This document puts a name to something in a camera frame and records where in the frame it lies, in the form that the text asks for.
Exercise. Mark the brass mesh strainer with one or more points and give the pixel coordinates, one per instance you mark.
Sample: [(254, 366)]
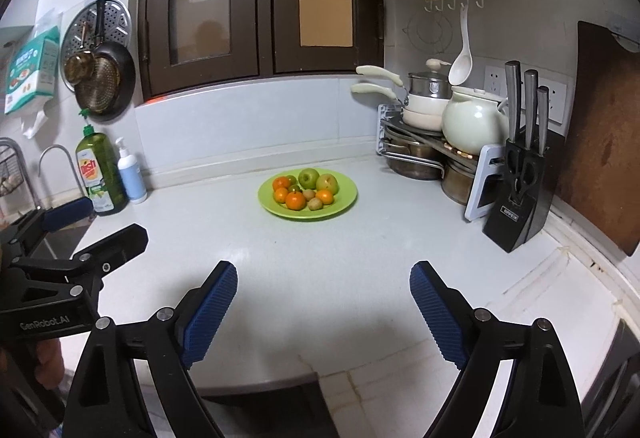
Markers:
[(95, 78)]

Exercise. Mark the small orange kumquat left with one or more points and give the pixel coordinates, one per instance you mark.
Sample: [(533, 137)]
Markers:
[(280, 195)]

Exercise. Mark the round metal steamer plate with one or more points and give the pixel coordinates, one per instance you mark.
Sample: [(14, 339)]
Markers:
[(81, 33)]

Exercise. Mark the dark brown cabinet window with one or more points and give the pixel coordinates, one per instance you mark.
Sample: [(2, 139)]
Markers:
[(186, 44)]

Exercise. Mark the small green grape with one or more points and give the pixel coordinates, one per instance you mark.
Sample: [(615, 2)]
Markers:
[(309, 194)]

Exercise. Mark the black frying pan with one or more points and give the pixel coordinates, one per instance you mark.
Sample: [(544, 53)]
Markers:
[(125, 65)]

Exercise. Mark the green dish soap bottle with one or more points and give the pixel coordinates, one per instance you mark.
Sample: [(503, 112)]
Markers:
[(97, 164)]

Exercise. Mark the steel pot with lid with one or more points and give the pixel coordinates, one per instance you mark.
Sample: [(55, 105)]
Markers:
[(433, 82)]

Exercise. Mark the person's left hand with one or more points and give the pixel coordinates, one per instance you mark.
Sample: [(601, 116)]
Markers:
[(50, 370)]

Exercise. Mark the brown wooden cutting board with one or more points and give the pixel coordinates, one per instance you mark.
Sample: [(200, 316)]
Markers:
[(600, 171)]

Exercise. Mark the chrome sink faucet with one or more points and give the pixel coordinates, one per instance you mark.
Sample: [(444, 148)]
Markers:
[(57, 176)]

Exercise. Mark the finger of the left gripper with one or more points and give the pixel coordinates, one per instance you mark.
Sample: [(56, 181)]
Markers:
[(55, 215), (90, 264)]

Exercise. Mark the white ceramic pot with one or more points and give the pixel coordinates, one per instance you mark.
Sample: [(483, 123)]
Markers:
[(474, 118)]

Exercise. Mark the black knife block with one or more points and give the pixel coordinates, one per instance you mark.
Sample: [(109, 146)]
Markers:
[(525, 197)]

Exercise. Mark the small orange kumquat right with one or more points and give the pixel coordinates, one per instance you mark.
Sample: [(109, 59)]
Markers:
[(325, 196)]

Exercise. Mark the steel knife handle middle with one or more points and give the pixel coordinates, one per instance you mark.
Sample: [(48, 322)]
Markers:
[(531, 85)]

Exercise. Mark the large orange tangerine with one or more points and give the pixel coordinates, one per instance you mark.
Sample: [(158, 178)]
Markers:
[(295, 200)]

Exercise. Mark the green plastic plate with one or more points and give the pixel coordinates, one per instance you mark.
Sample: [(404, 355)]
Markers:
[(343, 200)]

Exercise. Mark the white metal pot rack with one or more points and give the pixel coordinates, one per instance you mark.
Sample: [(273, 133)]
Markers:
[(487, 166)]

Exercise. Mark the large green apple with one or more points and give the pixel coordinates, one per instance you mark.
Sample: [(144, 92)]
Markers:
[(307, 178)]

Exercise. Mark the steel knife handle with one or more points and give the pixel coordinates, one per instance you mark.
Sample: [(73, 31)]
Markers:
[(543, 118), (531, 85), (514, 92)]

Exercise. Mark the steel knife handle right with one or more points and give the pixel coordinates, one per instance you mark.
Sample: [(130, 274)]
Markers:
[(543, 118)]

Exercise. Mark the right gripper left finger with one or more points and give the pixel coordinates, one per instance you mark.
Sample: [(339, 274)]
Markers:
[(106, 399)]

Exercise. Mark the round wire trivet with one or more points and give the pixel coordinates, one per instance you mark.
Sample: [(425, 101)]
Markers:
[(429, 31)]

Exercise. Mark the teal white paper box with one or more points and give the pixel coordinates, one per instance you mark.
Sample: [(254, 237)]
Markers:
[(32, 74)]

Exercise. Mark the cream saucepan upper handle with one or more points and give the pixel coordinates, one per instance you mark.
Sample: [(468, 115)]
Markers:
[(411, 102)]

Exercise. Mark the small brown longan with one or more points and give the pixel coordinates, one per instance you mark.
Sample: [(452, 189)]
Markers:
[(315, 204)]

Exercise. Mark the white hanging ladle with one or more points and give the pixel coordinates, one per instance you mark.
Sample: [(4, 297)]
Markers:
[(461, 68)]

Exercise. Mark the steel pot under rack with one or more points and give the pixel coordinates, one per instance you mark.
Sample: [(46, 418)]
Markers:
[(457, 183)]

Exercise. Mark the white blue pump bottle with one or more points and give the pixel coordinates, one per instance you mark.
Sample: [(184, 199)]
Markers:
[(130, 173)]

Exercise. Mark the wire dish basket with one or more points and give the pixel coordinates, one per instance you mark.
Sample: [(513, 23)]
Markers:
[(14, 172)]

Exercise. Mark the small orange kumquat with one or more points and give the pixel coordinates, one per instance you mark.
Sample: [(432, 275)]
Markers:
[(325, 196), (280, 195)]

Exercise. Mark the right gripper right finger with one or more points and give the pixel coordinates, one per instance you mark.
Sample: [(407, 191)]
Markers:
[(541, 398)]

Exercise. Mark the yellow-green apple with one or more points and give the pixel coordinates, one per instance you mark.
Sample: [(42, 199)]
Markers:
[(327, 182)]

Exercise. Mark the small green lime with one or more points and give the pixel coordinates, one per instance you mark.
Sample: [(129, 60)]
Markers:
[(294, 185)]

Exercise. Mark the steel knife handle left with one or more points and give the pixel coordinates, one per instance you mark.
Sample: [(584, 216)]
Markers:
[(514, 92)]

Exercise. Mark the steel pan under rack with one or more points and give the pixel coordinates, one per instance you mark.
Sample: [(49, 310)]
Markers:
[(415, 161)]

